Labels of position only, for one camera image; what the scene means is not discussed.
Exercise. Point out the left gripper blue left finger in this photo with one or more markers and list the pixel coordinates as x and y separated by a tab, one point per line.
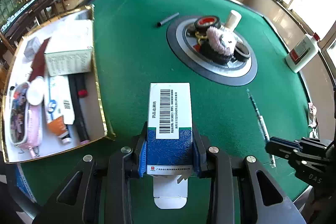
141	151

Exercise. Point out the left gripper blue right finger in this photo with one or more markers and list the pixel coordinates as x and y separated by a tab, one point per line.
201	144

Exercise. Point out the blue white medicine box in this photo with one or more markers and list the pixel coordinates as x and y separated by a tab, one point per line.
169	145

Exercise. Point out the white toothpaste box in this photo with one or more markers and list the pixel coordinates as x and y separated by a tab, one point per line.
59	109

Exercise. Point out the pink transparent pencil case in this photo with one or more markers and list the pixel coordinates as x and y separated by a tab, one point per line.
26	130

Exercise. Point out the large white medicine box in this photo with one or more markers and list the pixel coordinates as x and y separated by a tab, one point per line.
69	50

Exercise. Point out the white round bottle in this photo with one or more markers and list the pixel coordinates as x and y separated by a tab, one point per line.
35	92

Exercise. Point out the small white barcode box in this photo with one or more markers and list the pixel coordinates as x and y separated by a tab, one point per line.
32	48

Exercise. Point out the snack packet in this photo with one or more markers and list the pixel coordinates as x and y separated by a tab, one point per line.
312	120

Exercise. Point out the thin pen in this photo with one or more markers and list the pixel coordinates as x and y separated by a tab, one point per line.
262	127

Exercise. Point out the white gold-rimmed tray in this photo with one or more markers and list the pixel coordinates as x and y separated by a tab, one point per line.
89	125

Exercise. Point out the white jug red label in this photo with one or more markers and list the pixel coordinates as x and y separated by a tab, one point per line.
303	52

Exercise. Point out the pink fluffy pompom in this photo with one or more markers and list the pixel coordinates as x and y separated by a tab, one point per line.
221	40

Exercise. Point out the grey tube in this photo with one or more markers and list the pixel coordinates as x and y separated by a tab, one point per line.
167	19

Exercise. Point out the red foil pouch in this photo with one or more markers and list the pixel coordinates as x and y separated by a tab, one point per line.
38	64

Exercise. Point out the black tape roll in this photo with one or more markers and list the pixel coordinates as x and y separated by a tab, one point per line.
203	23

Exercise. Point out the white plastic bottle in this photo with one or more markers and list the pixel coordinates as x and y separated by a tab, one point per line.
233	20

